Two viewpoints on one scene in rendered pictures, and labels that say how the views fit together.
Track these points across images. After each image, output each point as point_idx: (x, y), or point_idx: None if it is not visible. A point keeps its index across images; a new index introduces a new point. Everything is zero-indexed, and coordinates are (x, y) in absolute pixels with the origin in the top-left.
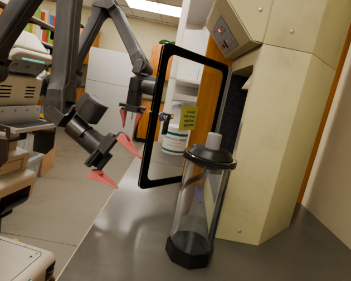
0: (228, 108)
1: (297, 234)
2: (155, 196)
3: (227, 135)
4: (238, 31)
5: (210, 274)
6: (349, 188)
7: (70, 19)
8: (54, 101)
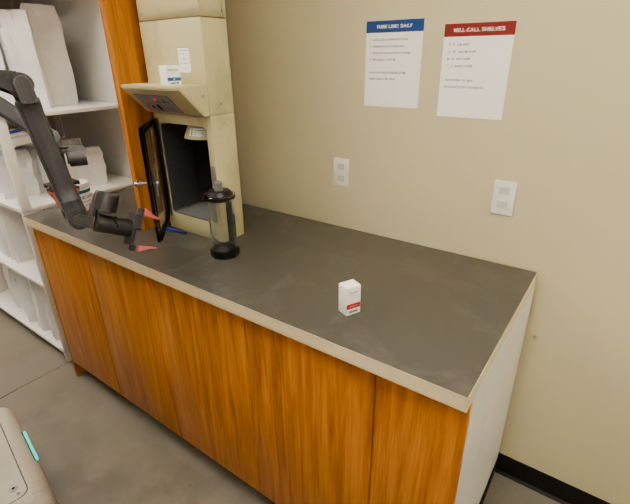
0: (168, 152)
1: (251, 218)
2: (157, 246)
3: (175, 174)
4: (189, 109)
5: (244, 253)
6: (259, 176)
7: (52, 135)
8: (77, 210)
